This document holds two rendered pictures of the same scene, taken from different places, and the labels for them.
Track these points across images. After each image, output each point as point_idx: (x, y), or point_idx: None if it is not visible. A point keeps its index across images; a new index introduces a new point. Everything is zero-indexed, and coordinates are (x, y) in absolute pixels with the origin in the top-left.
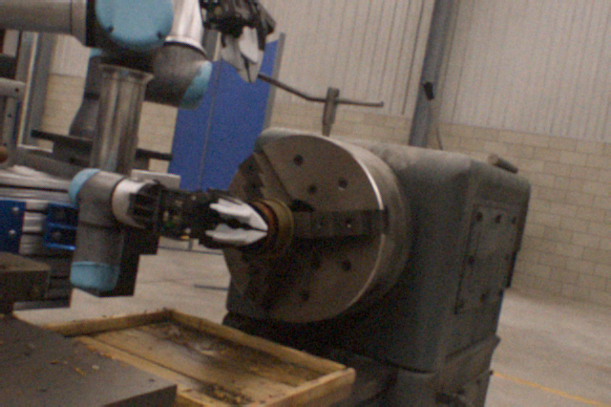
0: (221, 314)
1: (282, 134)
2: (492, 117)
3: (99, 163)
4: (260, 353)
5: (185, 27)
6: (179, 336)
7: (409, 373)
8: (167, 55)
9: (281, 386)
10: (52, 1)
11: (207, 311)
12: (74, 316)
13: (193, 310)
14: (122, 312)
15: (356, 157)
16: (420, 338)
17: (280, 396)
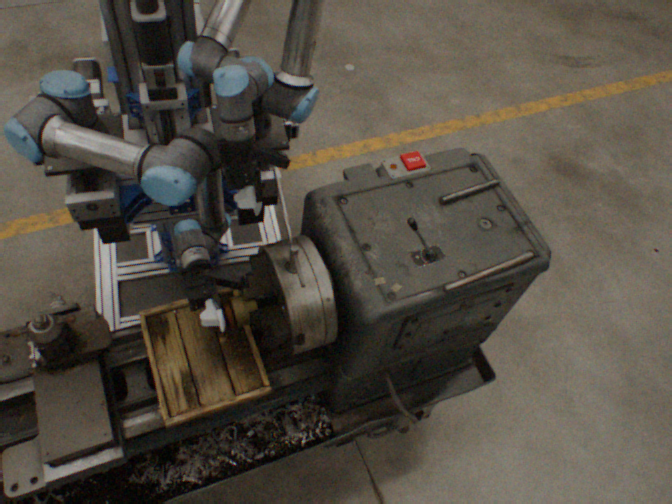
0: (551, 14)
1: (317, 203)
2: None
3: (199, 205)
4: (248, 346)
5: (290, 66)
6: None
7: (340, 372)
8: (275, 90)
9: (226, 387)
10: (125, 172)
11: (539, 8)
12: (412, 4)
13: (526, 5)
14: (456, 2)
15: (287, 303)
16: (345, 366)
17: (200, 411)
